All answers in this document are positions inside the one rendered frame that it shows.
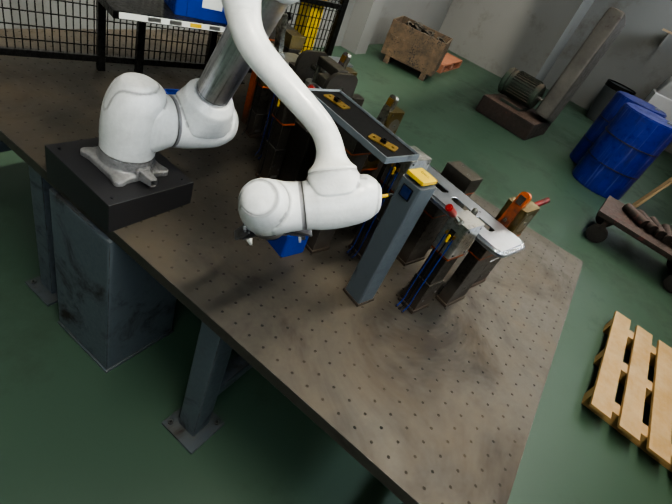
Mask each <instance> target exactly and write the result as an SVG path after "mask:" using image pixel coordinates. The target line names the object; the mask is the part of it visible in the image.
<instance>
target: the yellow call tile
mask: <svg viewBox="0 0 672 504"><path fill-rule="evenodd" d="M407 174H408V175H409V176H410V177H412V178H413V179H414V180H415V181H416V182H417V183H418V184H420V185H421V186H428V185H434V184H436V183H437V180H436V179H435V178H434V177H433V176H431V175H430V174H429V173H428V172H427V171H425V170H424V169H423V168H417V169H409V170H408V171H407Z"/></svg>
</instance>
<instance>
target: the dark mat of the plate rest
mask: <svg viewBox="0 0 672 504"><path fill-rule="evenodd" d="M311 92H312V93H313V94H314V95H315V96H317V97H318V98H319V99H320V100H321V101H322V102H324V103H325V104H326V105H327V106H328V107H329V108H331V109H332V110H333V111H334V112H335V113H336V114H338V115H339V116H340V117H341V118H342V119H343V120H344V121H346V122H347V123H348V124H349V125H350V126H351V127H353V128H354V129H355V130H356V131H357V132H358V133H360V134H361V135H362V136H363V137H364V138H365V139H367V140H368V141H369V142H370V143H371V144H372V145H374V146H375V147H376V148H377V149H378V150H379V151H380V152H382V153H383V154H384V155H385V156H386V157H393V156H404V155H414V153H413V152H412V151H411V150H410V149H408V148H407V147H406V146H405V145H403V144H402V143H401V142H400V141H399V140H397V139H396V138H395V137H394V136H392V135H391V134H390V133H389V132H388V131H386V130H385V129H384V128H383V127H381V126H380V125H379V124H378V123H377V122H375V121H374V120H373V119H372V118H370V117H369V116H368V115H367V114H366V113H364V112H363V111H362V110H361V109H359V108H358V107H357V106H356V105H355V104H353V103H352V102H351V101H350V100H348V99H347V98H346V97H345V96H344V95H342V94H341V93H340V92H329V91H311ZM324 94H332V95H334V96H335V97H339V98H340V99H342V100H341V101H342V102H344V103H345V104H346V105H348V106H349V107H350V109H341V108H340V107H338V106H337V105H336V104H334V103H333V102H331V101H330V100H328V99H327V98H326V97H324V96H323V95H324ZM372 133H373V134H375V135H377V136H379V137H381V138H382V137H384V138H386V139H388V142H390V143H392V144H393V145H395V146H397V147H398V150H396V151H395V152H393V151H391V150H389V149H387V148H385V147H384V146H382V145H380V144H378V143H376V142H375V141H373V140H371V139H369V138H368V136H369V135H370V134H372Z"/></svg>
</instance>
